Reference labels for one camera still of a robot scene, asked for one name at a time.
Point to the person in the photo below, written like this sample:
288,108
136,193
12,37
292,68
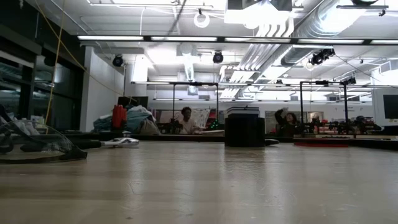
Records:
188,123
289,123

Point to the device with green lights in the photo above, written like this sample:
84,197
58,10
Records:
214,125

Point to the dark grey tape roll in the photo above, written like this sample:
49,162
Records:
244,132

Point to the black ceiling spotlight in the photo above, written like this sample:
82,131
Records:
218,57
117,61
321,56

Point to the teal white cloth pile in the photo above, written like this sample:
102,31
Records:
136,119

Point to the black monitor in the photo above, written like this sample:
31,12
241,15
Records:
133,101

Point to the small black flat object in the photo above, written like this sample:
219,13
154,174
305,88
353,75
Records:
272,142

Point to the red container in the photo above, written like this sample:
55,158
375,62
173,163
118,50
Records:
119,116

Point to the white LED light bar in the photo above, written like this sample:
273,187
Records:
110,38

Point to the red black flat case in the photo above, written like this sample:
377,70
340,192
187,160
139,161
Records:
320,144

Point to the white cabinet with screen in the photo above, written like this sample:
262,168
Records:
377,105

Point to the black station frame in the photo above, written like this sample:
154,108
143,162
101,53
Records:
195,84
301,105

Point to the black aluminium rig frame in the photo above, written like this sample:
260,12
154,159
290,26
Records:
174,137

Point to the silver ventilation duct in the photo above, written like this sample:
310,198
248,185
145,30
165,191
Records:
314,28
189,70

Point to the black ceiling rail fixture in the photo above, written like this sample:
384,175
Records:
363,7

